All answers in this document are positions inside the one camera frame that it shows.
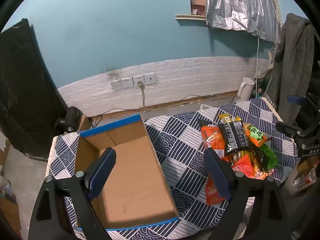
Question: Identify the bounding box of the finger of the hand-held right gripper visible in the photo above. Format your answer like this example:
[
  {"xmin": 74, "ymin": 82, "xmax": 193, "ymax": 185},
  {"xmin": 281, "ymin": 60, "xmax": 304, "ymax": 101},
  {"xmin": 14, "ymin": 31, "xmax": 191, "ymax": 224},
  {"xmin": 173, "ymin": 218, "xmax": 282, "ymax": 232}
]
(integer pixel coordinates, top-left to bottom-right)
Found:
[
  {"xmin": 276, "ymin": 121, "xmax": 305, "ymax": 143},
  {"xmin": 287, "ymin": 92, "xmax": 320, "ymax": 113}
]

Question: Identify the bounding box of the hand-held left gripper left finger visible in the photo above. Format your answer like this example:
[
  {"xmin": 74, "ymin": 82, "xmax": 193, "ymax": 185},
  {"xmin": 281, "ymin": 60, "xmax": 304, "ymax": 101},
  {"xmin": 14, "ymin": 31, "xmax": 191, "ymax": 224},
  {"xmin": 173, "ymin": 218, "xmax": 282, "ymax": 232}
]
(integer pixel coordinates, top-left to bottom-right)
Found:
[{"xmin": 28, "ymin": 147, "xmax": 117, "ymax": 240}]

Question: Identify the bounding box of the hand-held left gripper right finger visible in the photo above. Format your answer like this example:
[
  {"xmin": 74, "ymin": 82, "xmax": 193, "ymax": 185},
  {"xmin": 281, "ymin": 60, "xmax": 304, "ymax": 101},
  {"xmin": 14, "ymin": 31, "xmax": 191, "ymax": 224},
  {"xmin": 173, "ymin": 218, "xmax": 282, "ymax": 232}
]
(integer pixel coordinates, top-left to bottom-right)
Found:
[{"xmin": 204, "ymin": 148, "xmax": 292, "ymax": 240}]

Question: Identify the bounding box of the plain orange snack packet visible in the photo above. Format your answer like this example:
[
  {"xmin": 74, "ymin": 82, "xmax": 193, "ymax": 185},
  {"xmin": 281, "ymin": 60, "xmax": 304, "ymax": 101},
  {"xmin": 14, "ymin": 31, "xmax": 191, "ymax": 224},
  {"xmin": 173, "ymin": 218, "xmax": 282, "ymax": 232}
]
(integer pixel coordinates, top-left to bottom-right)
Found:
[{"xmin": 205, "ymin": 176, "xmax": 227, "ymax": 207}]

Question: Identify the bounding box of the red snack packet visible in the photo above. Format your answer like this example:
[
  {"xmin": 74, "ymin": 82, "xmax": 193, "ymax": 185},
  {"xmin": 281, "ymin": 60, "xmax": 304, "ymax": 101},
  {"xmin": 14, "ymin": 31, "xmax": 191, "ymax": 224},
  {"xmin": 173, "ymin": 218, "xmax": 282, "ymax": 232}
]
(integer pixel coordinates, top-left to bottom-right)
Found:
[{"xmin": 231, "ymin": 154, "xmax": 254, "ymax": 178}]

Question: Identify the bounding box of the orange packet with green label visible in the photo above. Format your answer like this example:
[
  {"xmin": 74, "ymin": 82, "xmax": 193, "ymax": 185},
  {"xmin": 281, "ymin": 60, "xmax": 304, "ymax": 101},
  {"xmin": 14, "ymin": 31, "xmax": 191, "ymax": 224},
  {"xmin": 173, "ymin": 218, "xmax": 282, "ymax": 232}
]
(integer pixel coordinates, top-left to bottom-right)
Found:
[{"xmin": 244, "ymin": 122, "xmax": 272, "ymax": 148}]

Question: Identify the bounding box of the blue cardboard box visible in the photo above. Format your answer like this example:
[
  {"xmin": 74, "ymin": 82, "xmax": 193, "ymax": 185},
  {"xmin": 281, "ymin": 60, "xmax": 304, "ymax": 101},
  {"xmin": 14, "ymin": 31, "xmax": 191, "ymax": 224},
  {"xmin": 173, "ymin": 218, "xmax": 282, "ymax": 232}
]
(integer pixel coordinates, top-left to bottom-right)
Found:
[{"xmin": 74, "ymin": 114, "xmax": 180, "ymax": 232}]

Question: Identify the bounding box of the green snack packet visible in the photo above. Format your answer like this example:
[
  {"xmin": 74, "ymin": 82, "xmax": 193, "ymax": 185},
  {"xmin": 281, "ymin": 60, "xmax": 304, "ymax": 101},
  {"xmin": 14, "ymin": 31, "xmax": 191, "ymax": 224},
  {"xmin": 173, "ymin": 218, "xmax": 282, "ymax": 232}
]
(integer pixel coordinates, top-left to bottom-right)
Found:
[{"xmin": 259, "ymin": 144, "xmax": 279, "ymax": 172}]

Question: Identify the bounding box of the shiny orange snack packet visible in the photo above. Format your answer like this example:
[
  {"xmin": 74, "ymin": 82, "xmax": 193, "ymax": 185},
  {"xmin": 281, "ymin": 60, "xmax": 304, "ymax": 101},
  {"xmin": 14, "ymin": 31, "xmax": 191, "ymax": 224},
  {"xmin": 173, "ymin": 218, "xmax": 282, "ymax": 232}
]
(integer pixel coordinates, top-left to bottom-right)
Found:
[{"xmin": 252, "ymin": 167, "xmax": 275, "ymax": 180}]

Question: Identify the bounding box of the black snack packet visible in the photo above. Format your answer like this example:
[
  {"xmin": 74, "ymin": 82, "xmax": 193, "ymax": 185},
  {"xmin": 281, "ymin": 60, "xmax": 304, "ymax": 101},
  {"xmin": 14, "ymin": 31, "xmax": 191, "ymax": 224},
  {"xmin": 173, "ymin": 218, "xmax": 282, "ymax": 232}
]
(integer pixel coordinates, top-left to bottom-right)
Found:
[{"xmin": 218, "ymin": 121, "xmax": 250, "ymax": 157}]

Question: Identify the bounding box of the long yellow snack packet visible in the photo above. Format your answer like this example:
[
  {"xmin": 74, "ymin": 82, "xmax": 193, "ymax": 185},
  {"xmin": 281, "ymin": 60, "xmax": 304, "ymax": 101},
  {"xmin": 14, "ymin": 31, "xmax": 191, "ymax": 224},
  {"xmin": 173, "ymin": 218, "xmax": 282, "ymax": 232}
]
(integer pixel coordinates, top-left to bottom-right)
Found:
[{"xmin": 218, "ymin": 114, "xmax": 243, "ymax": 124}]

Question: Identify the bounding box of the grey hanging garment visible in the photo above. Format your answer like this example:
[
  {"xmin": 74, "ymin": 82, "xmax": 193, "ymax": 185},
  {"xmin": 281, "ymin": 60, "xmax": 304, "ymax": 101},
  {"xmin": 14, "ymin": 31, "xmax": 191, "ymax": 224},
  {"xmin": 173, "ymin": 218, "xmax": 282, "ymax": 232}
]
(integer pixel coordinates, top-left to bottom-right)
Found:
[{"xmin": 269, "ymin": 12, "xmax": 318, "ymax": 124}]

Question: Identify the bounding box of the clear plastic bottle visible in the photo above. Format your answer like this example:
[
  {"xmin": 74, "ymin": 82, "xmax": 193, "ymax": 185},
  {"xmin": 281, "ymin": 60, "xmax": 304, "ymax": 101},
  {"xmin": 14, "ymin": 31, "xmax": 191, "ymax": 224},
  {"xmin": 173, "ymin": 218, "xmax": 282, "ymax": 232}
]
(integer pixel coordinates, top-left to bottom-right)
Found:
[{"xmin": 292, "ymin": 167, "xmax": 319, "ymax": 192}]

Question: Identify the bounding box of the navy patterned tablecloth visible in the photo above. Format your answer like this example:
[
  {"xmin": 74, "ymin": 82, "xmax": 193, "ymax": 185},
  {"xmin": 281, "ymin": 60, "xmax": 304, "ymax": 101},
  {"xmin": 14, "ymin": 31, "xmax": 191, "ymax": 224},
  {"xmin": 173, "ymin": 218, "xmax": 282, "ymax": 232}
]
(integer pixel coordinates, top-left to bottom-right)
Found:
[{"xmin": 46, "ymin": 97, "xmax": 300, "ymax": 240}]

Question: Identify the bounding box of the small brown cardboard box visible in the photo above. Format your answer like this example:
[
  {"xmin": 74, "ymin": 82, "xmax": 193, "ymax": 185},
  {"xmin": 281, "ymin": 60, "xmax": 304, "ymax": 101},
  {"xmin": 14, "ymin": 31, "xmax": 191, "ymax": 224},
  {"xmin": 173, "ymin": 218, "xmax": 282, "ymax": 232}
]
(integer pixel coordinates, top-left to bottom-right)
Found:
[{"xmin": 79, "ymin": 115, "xmax": 92, "ymax": 133}]

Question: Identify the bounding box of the white electric kettle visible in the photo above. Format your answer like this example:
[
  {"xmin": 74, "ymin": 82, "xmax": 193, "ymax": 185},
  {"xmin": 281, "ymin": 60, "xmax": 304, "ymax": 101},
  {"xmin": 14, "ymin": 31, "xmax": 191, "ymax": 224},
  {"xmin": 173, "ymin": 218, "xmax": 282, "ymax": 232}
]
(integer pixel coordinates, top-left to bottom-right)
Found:
[{"xmin": 236, "ymin": 77, "xmax": 255, "ymax": 103}]

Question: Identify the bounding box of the plastic bag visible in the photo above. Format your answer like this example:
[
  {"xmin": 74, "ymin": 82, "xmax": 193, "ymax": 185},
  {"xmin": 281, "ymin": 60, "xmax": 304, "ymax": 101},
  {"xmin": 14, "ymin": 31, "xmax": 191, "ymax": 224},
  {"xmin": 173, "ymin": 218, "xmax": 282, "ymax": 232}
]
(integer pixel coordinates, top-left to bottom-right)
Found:
[{"xmin": 0, "ymin": 175, "xmax": 13, "ymax": 198}]

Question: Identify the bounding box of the silver foil curtain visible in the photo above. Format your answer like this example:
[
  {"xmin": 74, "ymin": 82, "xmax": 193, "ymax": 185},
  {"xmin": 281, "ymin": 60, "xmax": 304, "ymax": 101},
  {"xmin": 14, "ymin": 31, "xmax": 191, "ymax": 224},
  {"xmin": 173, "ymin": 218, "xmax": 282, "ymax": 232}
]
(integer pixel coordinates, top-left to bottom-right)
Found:
[{"xmin": 205, "ymin": 0, "xmax": 282, "ymax": 42}]

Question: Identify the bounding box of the black wardrobe cover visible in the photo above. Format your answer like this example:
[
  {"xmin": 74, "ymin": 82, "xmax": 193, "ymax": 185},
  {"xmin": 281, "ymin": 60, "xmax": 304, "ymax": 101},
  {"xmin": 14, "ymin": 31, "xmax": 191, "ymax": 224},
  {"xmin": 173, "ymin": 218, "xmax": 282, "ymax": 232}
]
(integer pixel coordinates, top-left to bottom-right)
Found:
[{"xmin": 0, "ymin": 18, "xmax": 69, "ymax": 155}]

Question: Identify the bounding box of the wooden window sill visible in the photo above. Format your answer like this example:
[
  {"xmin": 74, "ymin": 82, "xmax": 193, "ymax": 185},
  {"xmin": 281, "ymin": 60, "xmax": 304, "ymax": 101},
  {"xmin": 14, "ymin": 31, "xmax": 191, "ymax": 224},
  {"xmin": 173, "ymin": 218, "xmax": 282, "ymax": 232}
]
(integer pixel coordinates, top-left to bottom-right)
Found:
[{"xmin": 174, "ymin": 14, "xmax": 207, "ymax": 20}]

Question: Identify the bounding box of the thin black floor cable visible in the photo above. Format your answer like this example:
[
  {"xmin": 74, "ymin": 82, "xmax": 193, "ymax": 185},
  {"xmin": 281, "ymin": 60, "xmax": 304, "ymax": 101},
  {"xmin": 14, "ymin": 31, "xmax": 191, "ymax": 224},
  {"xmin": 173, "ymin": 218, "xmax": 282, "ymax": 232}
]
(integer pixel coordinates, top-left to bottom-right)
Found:
[{"xmin": 90, "ymin": 91, "xmax": 239, "ymax": 128}]

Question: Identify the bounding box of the white cord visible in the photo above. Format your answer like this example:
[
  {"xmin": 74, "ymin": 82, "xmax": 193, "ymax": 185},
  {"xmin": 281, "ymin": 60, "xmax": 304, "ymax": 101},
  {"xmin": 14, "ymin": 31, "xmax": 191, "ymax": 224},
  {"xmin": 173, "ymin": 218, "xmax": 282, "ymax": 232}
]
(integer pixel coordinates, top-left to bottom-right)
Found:
[{"xmin": 255, "ymin": 37, "xmax": 260, "ymax": 80}]

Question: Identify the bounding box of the grey plug with cable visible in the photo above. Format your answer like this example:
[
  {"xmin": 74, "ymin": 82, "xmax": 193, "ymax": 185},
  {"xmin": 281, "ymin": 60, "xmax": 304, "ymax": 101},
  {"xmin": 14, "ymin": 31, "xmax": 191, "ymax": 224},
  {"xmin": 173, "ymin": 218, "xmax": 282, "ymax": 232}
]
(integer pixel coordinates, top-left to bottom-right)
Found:
[{"xmin": 137, "ymin": 80, "xmax": 148, "ymax": 111}]

